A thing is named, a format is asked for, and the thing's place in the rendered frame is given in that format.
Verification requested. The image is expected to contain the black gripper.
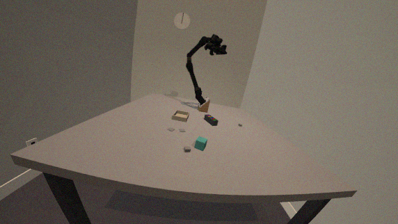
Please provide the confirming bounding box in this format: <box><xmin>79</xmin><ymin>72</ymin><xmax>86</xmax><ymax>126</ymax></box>
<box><xmin>209</xmin><ymin>44</ymin><xmax>227</xmax><ymax>55</ymax></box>

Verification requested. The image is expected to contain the teal cube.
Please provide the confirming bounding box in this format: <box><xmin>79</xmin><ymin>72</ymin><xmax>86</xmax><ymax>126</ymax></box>
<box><xmin>194</xmin><ymin>136</ymin><xmax>207</xmax><ymax>151</ymax></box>

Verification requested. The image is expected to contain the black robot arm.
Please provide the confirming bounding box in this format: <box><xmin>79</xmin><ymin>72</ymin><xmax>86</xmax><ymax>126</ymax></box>
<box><xmin>186</xmin><ymin>34</ymin><xmax>223</xmax><ymax>105</ymax></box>

